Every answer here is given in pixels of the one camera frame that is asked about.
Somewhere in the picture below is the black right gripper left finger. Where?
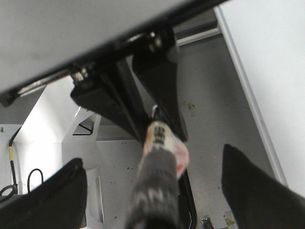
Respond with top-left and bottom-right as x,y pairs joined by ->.
0,158 -> 87,229

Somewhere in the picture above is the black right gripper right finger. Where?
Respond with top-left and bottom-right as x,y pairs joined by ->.
222,144 -> 305,229

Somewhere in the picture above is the black whiteboard marker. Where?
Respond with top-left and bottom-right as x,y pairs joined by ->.
124,105 -> 190,229

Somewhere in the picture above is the black whiteboard stand leg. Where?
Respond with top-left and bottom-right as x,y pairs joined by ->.
71,26 -> 197,229

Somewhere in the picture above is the white whiteboard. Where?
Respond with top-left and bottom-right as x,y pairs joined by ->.
0,0 -> 305,194

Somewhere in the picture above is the black looped cable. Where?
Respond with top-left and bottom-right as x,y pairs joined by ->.
27,168 -> 44,193

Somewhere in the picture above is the black cable with yellow tape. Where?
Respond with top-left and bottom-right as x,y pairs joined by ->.
0,126 -> 22,203

